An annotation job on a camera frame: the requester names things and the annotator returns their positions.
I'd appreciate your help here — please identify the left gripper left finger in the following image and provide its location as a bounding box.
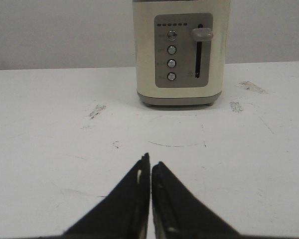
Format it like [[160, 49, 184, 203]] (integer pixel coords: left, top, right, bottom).
[[62, 152, 150, 239]]

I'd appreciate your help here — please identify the cream two-slot toaster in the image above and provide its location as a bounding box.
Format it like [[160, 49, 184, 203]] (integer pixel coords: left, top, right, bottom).
[[133, 0, 231, 106]]

